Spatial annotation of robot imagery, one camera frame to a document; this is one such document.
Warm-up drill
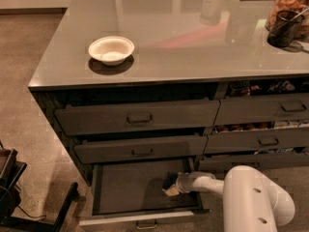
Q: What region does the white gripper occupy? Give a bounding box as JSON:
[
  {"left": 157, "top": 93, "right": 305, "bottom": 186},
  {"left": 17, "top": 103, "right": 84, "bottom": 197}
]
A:
[{"left": 164, "top": 171, "right": 215, "bottom": 196}]

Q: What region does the green and yellow sponge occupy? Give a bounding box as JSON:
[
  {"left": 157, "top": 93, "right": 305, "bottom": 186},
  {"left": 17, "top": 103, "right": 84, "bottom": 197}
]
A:
[{"left": 162, "top": 173, "right": 178, "bottom": 191}]

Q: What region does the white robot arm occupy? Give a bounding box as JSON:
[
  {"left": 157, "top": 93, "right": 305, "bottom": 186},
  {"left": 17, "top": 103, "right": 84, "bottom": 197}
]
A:
[{"left": 162, "top": 165, "right": 295, "bottom": 232}]

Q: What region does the open bottom left drawer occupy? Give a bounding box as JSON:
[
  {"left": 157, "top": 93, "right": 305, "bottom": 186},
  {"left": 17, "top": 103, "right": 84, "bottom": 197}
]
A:
[{"left": 79, "top": 158, "right": 210, "bottom": 232}]

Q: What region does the middle left drawer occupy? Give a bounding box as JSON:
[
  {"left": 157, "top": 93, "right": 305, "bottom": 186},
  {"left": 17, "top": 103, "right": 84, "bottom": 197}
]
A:
[{"left": 74, "top": 134, "right": 208, "bottom": 163}]

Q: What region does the middle right drawer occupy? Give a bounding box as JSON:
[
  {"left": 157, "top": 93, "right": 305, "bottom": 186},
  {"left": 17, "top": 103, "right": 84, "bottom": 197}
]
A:
[{"left": 205, "top": 128, "right": 309, "bottom": 154}]

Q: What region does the top left drawer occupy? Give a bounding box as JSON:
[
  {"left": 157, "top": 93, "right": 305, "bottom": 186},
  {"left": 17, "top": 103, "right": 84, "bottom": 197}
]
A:
[{"left": 55, "top": 100, "right": 219, "bottom": 135}]

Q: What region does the top right drawer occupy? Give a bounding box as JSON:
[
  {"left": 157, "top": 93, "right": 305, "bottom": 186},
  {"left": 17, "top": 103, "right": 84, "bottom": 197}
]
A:
[{"left": 214, "top": 93, "right": 309, "bottom": 125}]

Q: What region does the dark kitchen island cabinet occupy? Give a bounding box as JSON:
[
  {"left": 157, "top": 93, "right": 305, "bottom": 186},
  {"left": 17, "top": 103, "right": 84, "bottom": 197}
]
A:
[{"left": 29, "top": 0, "right": 309, "bottom": 180}]

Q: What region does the white paper bowl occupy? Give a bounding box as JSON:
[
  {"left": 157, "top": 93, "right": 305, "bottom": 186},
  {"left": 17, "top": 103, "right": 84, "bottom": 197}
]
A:
[{"left": 88, "top": 36, "right": 135, "bottom": 66}]

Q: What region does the black mesh cup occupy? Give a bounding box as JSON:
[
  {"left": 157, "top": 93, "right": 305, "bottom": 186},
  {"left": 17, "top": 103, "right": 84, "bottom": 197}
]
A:
[{"left": 267, "top": 10, "right": 304, "bottom": 48}]

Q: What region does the glass jar of snacks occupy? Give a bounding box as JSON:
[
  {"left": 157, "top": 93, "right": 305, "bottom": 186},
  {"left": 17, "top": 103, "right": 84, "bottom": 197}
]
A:
[{"left": 266, "top": 0, "right": 309, "bottom": 40}]

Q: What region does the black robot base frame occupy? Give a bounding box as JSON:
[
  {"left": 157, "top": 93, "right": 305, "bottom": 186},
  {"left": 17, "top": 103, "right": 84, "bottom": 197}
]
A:
[{"left": 0, "top": 142, "right": 79, "bottom": 232}]

